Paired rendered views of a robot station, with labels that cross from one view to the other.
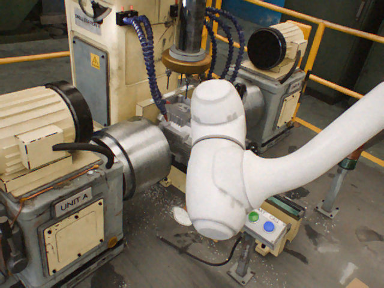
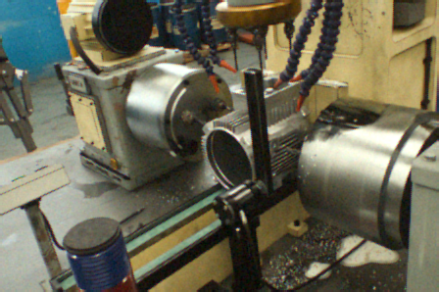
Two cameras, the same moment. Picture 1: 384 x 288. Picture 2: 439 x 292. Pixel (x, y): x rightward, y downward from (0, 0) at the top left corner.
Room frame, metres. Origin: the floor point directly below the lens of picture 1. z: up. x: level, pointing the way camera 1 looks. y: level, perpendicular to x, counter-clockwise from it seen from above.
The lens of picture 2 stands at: (1.38, -0.93, 1.48)
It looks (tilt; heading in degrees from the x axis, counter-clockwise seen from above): 25 degrees down; 105
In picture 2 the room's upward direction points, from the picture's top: 9 degrees counter-clockwise
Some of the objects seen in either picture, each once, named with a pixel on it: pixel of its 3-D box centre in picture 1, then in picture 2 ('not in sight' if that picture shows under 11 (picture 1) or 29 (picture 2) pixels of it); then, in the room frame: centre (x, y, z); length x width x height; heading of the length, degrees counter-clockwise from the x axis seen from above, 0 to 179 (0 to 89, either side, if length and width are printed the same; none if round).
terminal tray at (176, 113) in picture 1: (181, 110); (267, 101); (1.26, 0.06, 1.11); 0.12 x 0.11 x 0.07; 52
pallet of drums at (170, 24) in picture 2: not in sight; (182, 27); (-0.41, 5.05, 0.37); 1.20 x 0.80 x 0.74; 40
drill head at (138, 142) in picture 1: (116, 163); (169, 108); (0.95, 0.24, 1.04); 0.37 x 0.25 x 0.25; 143
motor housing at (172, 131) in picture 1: (186, 134); (259, 144); (1.23, 0.03, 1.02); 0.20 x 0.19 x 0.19; 52
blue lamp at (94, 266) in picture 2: not in sight; (98, 256); (1.15, -0.58, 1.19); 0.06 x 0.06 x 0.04
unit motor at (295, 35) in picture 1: (279, 70); not in sight; (1.72, -0.38, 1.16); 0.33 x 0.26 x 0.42; 143
